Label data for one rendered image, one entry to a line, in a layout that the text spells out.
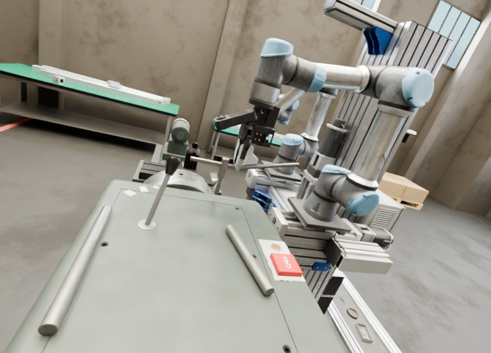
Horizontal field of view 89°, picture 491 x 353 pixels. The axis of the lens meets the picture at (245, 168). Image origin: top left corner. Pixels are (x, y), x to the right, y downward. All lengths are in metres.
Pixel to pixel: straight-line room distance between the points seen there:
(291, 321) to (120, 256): 0.33
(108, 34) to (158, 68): 0.94
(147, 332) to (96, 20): 5.34
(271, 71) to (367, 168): 0.52
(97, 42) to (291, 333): 5.38
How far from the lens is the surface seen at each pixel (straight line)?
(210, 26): 5.37
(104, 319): 0.46
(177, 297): 0.49
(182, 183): 0.87
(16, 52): 6.02
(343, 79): 0.96
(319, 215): 1.13
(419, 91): 0.97
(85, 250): 0.52
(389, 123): 0.97
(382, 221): 1.58
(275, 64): 0.67
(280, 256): 0.63
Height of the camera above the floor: 1.62
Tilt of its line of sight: 19 degrees down
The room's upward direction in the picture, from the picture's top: 18 degrees clockwise
